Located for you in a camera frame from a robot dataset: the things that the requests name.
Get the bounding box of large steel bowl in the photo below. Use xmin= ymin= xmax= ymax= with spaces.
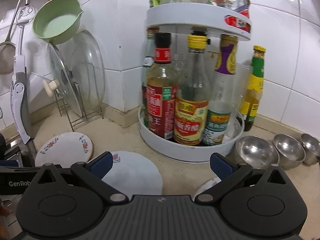
xmin=234 ymin=135 xmax=280 ymax=170

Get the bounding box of floral white plate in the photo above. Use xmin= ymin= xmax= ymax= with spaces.
xmin=35 ymin=132 xmax=93 ymax=168

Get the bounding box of plain white plate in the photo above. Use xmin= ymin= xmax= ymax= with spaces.
xmin=102 ymin=151 xmax=163 ymax=199

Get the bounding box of purple label fish sauce bottle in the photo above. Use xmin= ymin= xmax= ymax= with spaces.
xmin=202 ymin=34 xmax=238 ymax=146

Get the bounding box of green yellow label oil bottle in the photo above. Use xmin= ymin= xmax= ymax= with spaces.
xmin=239 ymin=45 xmax=266 ymax=132

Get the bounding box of yellow label vinegar bottle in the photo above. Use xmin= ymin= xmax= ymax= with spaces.
xmin=174 ymin=34 xmax=210 ymax=146

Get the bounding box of small steel bowl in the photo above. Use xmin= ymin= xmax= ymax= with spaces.
xmin=300 ymin=133 xmax=319 ymax=166

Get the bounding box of glass pot lid with knob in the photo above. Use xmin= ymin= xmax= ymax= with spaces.
xmin=47 ymin=43 xmax=83 ymax=117

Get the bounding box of red label soy sauce bottle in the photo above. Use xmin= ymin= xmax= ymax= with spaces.
xmin=146 ymin=32 xmax=178 ymax=140

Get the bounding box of metal mesh strainer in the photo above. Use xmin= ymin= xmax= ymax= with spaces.
xmin=0 ymin=0 xmax=30 ymax=75

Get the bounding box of white two-tier spice rack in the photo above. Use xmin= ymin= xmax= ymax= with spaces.
xmin=138 ymin=2 xmax=252 ymax=164

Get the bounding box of green plastic ladle cup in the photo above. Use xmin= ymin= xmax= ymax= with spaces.
xmin=33 ymin=0 xmax=84 ymax=44

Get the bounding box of white grey peeler tool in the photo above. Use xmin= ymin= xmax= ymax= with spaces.
xmin=10 ymin=5 xmax=35 ymax=145

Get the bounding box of wire lid rack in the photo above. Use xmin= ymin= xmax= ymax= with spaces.
xmin=53 ymin=64 xmax=104 ymax=132

